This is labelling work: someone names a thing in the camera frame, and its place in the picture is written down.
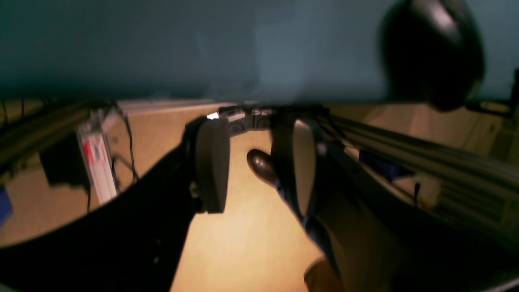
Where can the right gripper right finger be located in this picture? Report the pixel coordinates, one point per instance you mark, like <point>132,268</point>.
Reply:
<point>377,241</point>

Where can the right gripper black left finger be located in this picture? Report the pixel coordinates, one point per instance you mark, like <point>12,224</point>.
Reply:
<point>134,242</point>

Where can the brown leather shoe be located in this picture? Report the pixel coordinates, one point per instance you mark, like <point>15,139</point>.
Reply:
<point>262,166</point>

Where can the black computer mouse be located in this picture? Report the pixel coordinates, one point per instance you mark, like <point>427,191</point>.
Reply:
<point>432,52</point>

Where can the blue table cloth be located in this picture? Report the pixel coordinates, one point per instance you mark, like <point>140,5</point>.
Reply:
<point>226,50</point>

